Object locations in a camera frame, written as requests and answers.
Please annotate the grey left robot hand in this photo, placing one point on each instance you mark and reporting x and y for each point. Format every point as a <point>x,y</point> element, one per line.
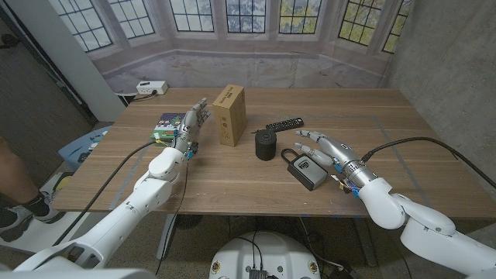
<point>190,126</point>

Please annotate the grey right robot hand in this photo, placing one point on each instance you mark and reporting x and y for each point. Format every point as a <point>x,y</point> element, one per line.
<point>339,151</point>

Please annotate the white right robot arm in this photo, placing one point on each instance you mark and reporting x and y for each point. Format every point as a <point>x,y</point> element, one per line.
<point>422,228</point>

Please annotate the black cylindrical speaker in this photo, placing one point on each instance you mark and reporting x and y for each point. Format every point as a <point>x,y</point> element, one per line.
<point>266,145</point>

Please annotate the person with grey sneakers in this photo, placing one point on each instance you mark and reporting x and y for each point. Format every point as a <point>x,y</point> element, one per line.
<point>15,174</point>

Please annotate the brown cardboard box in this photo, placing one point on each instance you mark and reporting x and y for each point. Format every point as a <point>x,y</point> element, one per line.
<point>230,116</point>

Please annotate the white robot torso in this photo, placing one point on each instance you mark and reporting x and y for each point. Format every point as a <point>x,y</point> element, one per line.
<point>267,255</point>

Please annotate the black TV remote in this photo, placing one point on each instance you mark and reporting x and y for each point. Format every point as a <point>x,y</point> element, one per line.
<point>284,124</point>

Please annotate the printed window backdrop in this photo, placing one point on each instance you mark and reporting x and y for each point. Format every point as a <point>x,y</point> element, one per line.
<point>240,66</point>

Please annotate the grey combination lock box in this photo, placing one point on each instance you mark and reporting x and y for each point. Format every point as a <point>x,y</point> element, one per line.
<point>308,170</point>

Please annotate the light blue stool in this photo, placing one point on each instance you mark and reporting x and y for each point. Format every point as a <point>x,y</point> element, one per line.
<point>83,145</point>

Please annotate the green game box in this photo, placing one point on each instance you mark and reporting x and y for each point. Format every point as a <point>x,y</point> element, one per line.
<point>168,124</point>

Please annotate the white floor platform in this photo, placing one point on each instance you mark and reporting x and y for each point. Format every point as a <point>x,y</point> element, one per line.
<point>38,236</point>

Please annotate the white table leg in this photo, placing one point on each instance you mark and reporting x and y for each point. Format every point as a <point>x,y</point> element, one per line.
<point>366,242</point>
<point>166,236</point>

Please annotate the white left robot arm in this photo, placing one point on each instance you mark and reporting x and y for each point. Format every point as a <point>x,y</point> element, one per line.
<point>135,205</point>

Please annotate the white power strip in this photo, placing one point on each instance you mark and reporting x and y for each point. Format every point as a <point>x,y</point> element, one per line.
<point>152,87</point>

